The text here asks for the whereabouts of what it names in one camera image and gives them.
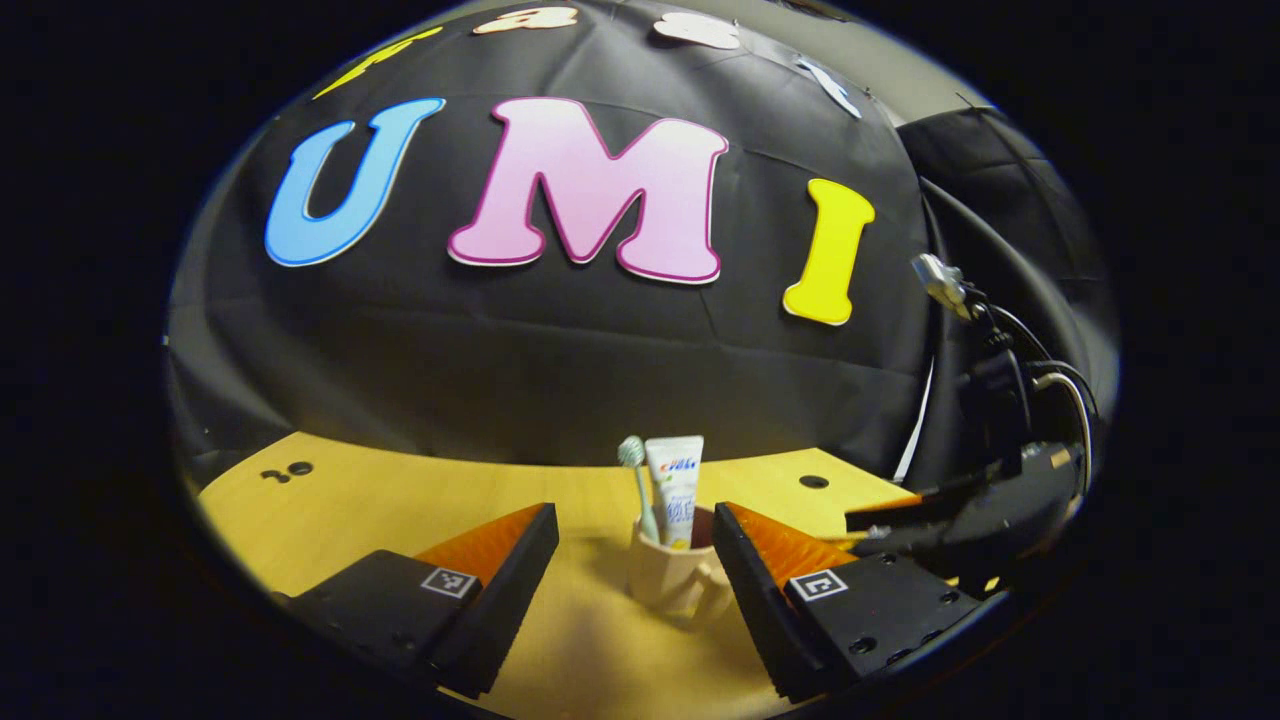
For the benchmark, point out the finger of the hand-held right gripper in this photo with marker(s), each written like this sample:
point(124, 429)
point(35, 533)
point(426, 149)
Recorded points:
point(900, 518)
point(915, 548)

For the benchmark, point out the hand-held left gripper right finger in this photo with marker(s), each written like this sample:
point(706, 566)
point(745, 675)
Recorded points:
point(760, 610)

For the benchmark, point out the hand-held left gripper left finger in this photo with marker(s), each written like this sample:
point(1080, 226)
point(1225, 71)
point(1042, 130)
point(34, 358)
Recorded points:
point(510, 600)

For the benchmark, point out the beige cup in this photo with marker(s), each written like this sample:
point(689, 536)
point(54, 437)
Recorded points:
point(670, 585)

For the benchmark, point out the white toothpaste tube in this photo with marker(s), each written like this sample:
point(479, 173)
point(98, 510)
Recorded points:
point(675, 490)

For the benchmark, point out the pale green toothbrush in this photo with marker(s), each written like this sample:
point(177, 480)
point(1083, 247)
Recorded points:
point(632, 452)

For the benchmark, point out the wooden desktop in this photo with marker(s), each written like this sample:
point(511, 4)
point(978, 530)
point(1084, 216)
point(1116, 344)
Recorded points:
point(400, 500)

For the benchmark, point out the black backdrop cloth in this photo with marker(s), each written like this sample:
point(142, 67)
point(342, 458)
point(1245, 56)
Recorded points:
point(600, 350)

